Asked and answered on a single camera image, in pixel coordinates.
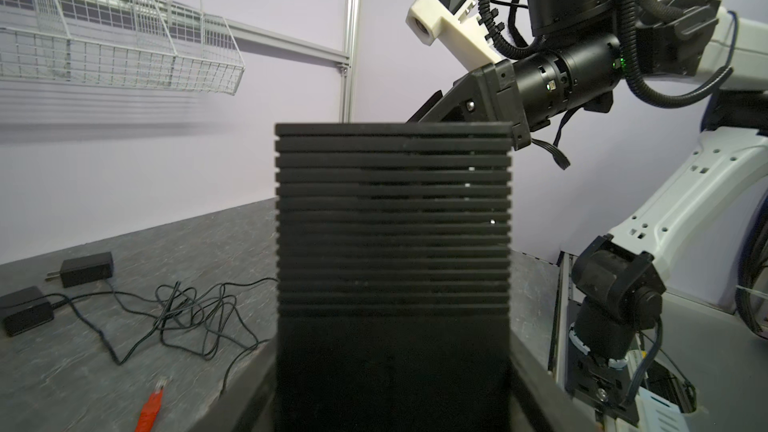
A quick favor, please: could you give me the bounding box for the white wire wall basket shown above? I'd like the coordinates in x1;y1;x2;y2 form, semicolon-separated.
1;0;245;95

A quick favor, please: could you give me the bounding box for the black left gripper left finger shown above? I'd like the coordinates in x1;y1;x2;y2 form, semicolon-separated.
190;342;277;432

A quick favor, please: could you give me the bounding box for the red ethernet cable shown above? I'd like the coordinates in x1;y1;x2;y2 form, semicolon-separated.
134;376;169;432

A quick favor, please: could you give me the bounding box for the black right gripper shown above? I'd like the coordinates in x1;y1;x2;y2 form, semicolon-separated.
407;59;532;150

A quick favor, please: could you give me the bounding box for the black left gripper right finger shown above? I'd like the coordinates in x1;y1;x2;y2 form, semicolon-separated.
509;335;600;431

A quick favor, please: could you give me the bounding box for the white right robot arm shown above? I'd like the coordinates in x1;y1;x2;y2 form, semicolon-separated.
511;0;767;431

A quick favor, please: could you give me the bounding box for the black power adapter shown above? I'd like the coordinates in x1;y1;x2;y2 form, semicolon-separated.
45;252;114;288
1;286;54;337

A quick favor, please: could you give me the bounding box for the black power adapter far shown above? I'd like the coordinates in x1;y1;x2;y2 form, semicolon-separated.
45;252;114;288

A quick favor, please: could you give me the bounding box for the black power adapter near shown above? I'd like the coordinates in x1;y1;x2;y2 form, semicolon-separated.
1;286;54;337

